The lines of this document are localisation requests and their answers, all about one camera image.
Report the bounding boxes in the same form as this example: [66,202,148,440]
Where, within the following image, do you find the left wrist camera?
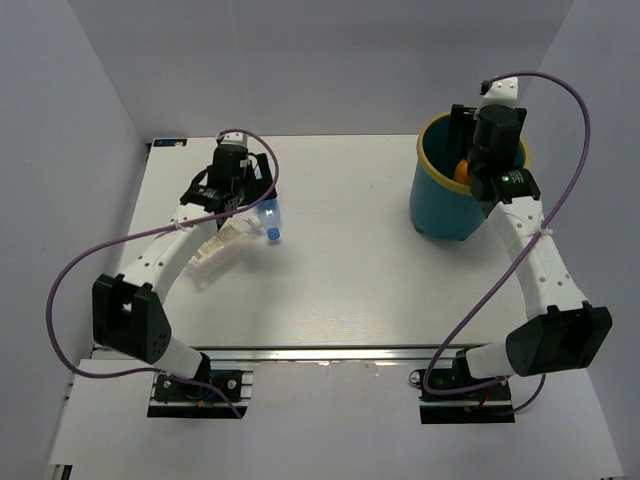
[216,131,248,148]

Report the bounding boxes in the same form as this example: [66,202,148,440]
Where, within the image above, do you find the aluminium table rail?
[189,343,501,366]

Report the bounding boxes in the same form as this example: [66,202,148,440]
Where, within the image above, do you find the teal bin yellow rim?
[409,107,540,241]

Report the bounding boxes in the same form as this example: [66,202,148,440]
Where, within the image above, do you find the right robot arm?
[447,104,612,399]

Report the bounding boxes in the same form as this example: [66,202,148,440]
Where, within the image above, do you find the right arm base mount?
[408,369,515,425]

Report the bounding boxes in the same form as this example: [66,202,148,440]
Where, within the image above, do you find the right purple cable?
[422,71,592,414]

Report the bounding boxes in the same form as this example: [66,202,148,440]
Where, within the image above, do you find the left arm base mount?
[147,369,254,419]

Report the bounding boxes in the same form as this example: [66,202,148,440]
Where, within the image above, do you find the blue table label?
[152,138,187,148]

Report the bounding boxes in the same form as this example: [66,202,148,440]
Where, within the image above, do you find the clear bottle cream label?
[185,212,264,289]

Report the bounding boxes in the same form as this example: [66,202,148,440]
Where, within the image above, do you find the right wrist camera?
[478,77,519,109]

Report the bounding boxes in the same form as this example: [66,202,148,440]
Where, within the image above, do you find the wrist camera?
[216,131,248,148]
[478,77,519,109]

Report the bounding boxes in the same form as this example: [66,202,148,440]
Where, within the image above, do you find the orange juice bottle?
[453,159,471,185]

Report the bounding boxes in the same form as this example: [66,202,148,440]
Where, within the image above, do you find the small blue label water bottle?
[256,189,281,243]

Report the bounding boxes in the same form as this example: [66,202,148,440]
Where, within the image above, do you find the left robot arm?
[92,143,273,399]

